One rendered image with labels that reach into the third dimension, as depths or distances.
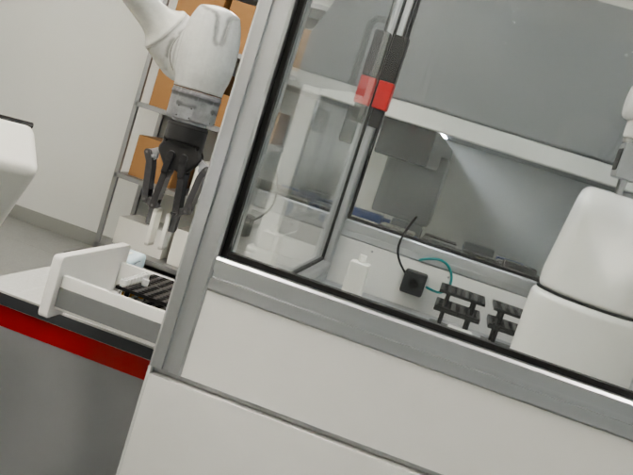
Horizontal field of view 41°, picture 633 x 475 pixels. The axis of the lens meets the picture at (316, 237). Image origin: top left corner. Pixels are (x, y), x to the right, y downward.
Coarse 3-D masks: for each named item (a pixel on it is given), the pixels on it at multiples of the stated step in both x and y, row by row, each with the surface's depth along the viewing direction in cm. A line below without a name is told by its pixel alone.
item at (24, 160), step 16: (0, 128) 62; (16, 128) 63; (0, 144) 61; (16, 144) 62; (32, 144) 63; (0, 160) 60; (16, 160) 61; (32, 160) 62; (0, 176) 61; (16, 176) 62; (32, 176) 62; (0, 192) 63; (16, 192) 63; (0, 208) 64; (0, 224) 66
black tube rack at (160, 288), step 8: (152, 280) 159; (160, 280) 161; (168, 280) 163; (128, 288) 147; (136, 288) 149; (144, 288) 150; (152, 288) 153; (160, 288) 154; (168, 288) 156; (128, 296) 148; (144, 296) 146; (152, 296) 147; (160, 296) 149; (168, 296) 151; (152, 304) 153; (160, 304) 155
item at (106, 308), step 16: (128, 272) 168; (64, 288) 144; (80, 288) 144; (96, 288) 144; (64, 304) 145; (80, 304) 144; (96, 304) 144; (112, 304) 143; (128, 304) 143; (144, 304) 142; (96, 320) 144; (112, 320) 143; (128, 320) 143; (144, 320) 142; (160, 320) 142; (144, 336) 142
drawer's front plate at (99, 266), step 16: (64, 256) 143; (80, 256) 149; (96, 256) 156; (112, 256) 163; (64, 272) 145; (80, 272) 151; (96, 272) 158; (112, 272) 166; (48, 288) 143; (112, 288) 168; (48, 304) 143
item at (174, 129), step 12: (168, 120) 154; (168, 132) 152; (180, 132) 151; (192, 132) 151; (204, 132) 153; (168, 144) 154; (180, 144) 154; (192, 144) 152; (192, 156) 153; (192, 168) 154
